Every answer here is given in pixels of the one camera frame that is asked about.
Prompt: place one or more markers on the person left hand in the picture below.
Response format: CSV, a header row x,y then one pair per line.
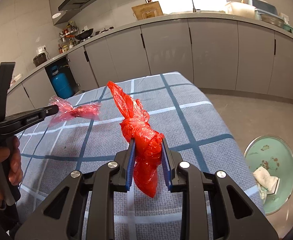
x,y
15,174

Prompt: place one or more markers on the black wok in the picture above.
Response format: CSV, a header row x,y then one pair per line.
x,y
84,35

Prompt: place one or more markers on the grey kitchen cabinets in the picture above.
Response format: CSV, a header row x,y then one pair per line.
x,y
216,52

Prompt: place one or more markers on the green enamel trash basin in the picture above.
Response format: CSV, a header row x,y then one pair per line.
x,y
276,157

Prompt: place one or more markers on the blue dish rack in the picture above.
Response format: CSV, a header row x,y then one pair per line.
x,y
266,12

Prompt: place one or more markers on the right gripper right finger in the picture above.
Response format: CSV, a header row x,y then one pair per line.
x,y
170,162

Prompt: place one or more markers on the blue gas cylinder under counter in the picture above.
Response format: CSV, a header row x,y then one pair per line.
x,y
60,83

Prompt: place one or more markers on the spice rack with bottles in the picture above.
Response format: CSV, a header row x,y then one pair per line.
x,y
67,38

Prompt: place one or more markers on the white plastic container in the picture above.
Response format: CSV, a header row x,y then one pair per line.
x,y
240,9

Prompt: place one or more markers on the pink transparent plastic wrap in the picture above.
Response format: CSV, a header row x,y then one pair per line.
x,y
67,112

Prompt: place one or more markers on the blue plaid tablecloth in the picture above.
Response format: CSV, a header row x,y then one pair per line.
x,y
146,110

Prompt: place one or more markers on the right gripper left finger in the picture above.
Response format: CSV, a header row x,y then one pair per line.
x,y
126,162

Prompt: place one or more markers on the red plastic bag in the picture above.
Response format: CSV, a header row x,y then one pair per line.
x,y
136,125

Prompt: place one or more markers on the black rice cooker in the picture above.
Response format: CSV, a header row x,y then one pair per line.
x,y
40,59

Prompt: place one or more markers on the white crumpled tissue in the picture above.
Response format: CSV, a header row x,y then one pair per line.
x,y
267,181

